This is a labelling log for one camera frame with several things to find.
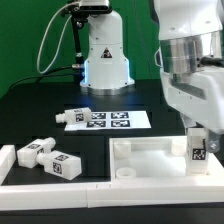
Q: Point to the white U-shaped fence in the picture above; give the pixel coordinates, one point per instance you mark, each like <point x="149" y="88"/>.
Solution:
<point x="143" y="191"/>

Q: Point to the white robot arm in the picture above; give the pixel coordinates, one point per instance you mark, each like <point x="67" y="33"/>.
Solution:
<point x="189" y="56"/>

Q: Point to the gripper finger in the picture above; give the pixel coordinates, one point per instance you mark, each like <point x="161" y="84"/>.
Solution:
<point x="212" y="142"/>

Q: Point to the white marker tag sheet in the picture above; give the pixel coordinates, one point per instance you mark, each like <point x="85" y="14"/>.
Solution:
<point x="113" y="120"/>

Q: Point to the black camera stand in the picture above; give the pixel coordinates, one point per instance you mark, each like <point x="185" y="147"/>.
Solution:
<point x="80" y="10"/>

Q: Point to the white square table top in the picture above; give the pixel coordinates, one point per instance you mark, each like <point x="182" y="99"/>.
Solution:
<point x="153" y="157"/>

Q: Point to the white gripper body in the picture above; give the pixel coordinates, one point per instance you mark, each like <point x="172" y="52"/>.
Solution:
<point x="201" y="98"/>

